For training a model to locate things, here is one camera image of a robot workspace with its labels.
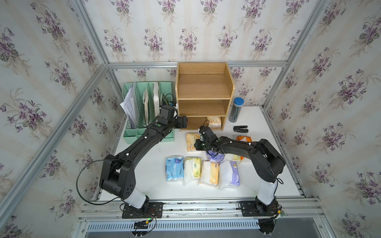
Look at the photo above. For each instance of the blue-lidded cylindrical container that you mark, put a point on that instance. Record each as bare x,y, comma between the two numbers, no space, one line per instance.
236,109

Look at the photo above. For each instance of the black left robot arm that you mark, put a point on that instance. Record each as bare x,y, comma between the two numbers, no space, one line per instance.
118,171

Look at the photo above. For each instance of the yellow-green tissue pack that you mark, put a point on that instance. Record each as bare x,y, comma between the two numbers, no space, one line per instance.
192,169

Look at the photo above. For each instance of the white paper sheets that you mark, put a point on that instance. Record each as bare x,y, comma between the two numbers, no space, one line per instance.
130,105

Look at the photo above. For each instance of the green plastic file organizer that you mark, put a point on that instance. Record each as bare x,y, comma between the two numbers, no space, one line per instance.
166,96

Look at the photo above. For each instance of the white yellow tissue pack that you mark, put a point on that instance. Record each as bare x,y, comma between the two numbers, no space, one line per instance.
232,157

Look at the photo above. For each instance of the wooden three-tier shelf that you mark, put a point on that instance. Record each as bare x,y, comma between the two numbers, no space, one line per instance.
204,89

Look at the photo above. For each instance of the orange tissue pack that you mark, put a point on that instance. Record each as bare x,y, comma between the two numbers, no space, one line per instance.
242,138

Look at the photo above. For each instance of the black stapler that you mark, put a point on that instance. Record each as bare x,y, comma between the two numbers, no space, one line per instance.
241,129

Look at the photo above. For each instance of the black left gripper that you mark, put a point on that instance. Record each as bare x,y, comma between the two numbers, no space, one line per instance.
184,124

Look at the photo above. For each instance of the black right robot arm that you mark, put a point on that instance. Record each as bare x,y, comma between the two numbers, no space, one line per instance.
267,161

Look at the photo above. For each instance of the blue tissue pack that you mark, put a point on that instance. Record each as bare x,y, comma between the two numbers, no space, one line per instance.
174,168

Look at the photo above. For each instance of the orange-yellow tissue pack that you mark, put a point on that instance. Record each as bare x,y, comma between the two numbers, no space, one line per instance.
209,173

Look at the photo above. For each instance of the white purple tissue pack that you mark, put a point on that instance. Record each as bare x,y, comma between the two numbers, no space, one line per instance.
228,175

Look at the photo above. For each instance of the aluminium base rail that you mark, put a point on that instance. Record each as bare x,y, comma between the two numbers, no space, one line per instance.
299,217

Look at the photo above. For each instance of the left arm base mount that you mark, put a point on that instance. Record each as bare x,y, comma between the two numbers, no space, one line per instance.
149,210

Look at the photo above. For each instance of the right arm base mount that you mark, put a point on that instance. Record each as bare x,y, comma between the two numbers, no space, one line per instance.
258,209

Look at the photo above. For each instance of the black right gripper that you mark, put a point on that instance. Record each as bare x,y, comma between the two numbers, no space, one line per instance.
196,145

